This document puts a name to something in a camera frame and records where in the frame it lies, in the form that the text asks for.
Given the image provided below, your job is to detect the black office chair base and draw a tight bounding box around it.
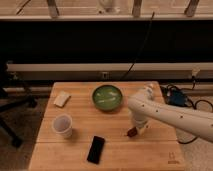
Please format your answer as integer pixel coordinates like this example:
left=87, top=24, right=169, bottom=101
left=0, top=61, right=38, bottom=149

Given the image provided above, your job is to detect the black floor cable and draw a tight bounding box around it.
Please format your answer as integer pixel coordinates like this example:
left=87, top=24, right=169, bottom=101
left=161, top=75, right=213, bottom=145

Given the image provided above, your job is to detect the green bowl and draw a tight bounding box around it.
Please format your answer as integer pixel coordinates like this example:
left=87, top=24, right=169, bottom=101
left=92, top=85, right=123, bottom=111

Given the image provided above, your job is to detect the white sponge block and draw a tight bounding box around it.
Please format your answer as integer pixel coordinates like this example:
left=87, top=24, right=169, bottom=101
left=54, top=91, right=71, bottom=107

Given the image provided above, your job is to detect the grey baseboard heater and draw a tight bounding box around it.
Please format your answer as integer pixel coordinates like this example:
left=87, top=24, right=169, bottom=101
left=8, top=62, right=213, bottom=80

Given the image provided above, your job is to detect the black smartphone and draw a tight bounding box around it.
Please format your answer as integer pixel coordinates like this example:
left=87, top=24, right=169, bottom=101
left=87, top=136, right=105, bottom=164

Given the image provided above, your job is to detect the black hanging cable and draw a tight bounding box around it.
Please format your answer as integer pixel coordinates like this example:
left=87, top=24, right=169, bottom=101
left=119, top=11, right=156, bottom=82

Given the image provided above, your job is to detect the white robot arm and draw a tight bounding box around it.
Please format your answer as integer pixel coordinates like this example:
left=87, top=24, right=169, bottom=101
left=128, top=88, right=213, bottom=143

